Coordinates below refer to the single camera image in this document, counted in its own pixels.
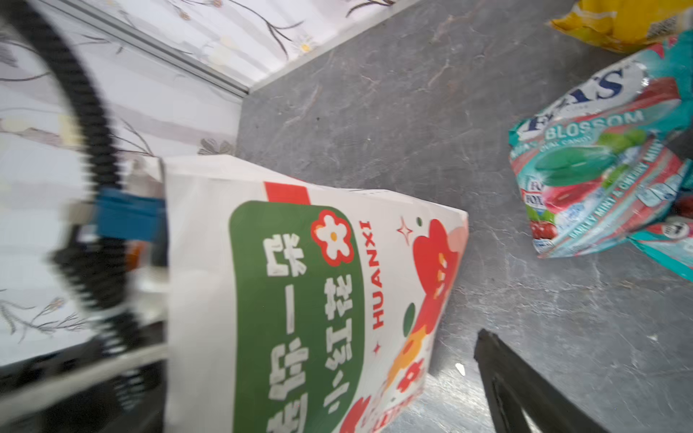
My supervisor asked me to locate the teal white snack packet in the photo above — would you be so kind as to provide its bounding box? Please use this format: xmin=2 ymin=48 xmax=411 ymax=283
xmin=626 ymin=30 xmax=692 ymax=281

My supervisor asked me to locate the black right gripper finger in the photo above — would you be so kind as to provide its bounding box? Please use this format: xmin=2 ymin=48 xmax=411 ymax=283
xmin=474 ymin=329 xmax=606 ymax=433

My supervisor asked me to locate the left corner aluminium post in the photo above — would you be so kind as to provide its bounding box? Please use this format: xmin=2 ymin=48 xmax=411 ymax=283
xmin=39 ymin=0 xmax=250 ymax=99

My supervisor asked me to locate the yellow snack packet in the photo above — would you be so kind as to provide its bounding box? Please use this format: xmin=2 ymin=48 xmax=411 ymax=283
xmin=549 ymin=0 xmax=692 ymax=53

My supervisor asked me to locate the white paper bag red flower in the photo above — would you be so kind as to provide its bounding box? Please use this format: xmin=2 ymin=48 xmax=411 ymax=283
xmin=0 ymin=153 xmax=470 ymax=433

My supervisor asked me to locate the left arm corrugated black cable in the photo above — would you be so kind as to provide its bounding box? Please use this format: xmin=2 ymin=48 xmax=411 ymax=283
xmin=0 ymin=0 xmax=153 ymax=412

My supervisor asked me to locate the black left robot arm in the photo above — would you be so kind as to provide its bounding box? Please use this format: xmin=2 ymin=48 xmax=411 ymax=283
xmin=1 ymin=323 xmax=167 ymax=432

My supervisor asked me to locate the white teal candy packet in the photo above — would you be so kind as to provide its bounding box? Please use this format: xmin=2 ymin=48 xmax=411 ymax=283
xmin=510 ymin=52 xmax=692 ymax=258

